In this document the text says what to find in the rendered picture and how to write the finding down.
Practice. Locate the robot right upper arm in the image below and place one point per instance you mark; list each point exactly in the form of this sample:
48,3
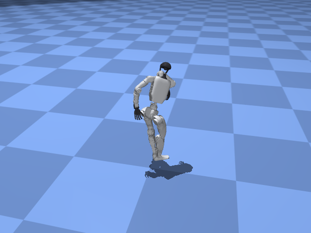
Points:
172,81

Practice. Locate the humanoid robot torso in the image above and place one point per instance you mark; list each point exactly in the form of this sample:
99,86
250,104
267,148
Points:
158,93

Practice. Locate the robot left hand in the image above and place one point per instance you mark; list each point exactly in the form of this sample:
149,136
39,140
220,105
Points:
137,112

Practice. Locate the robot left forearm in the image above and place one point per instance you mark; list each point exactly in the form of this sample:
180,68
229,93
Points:
136,98

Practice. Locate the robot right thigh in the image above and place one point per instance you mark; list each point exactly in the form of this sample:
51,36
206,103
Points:
161,126

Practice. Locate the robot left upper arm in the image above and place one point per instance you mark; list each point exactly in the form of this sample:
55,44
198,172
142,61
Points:
148,79

